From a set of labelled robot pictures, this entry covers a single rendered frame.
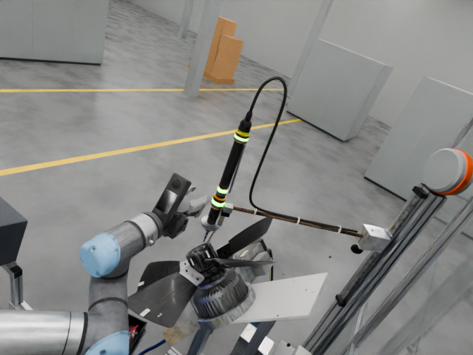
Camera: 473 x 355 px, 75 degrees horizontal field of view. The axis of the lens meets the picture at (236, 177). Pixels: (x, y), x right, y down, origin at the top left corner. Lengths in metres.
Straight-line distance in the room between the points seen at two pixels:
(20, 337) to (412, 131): 6.10
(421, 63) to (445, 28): 1.18
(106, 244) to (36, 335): 0.17
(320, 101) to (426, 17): 5.88
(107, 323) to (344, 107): 7.78
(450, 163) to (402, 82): 11.84
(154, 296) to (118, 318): 0.54
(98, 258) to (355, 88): 7.70
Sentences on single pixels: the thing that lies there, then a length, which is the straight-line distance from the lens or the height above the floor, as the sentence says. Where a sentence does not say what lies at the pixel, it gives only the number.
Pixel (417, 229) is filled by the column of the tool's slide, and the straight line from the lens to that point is 1.33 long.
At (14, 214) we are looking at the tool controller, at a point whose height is 1.23.
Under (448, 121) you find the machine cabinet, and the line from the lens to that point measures 6.23.
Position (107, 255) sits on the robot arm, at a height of 1.67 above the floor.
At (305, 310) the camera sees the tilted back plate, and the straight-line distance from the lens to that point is 1.16.
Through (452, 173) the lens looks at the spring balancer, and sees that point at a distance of 1.22.
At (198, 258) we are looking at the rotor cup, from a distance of 1.30.
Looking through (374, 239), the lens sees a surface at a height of 1.57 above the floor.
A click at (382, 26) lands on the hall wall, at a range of 13.38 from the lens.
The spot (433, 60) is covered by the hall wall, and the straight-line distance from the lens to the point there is 12.95.
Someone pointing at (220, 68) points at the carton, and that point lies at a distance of 9.17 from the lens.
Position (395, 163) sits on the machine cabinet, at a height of 0.56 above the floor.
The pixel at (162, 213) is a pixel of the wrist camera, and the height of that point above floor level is 1.67.
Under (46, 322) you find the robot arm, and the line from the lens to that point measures 0.65.
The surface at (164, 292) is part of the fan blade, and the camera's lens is 1.22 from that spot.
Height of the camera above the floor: 2.14
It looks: 28 degrees down
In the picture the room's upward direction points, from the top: 21 degrees clockwise
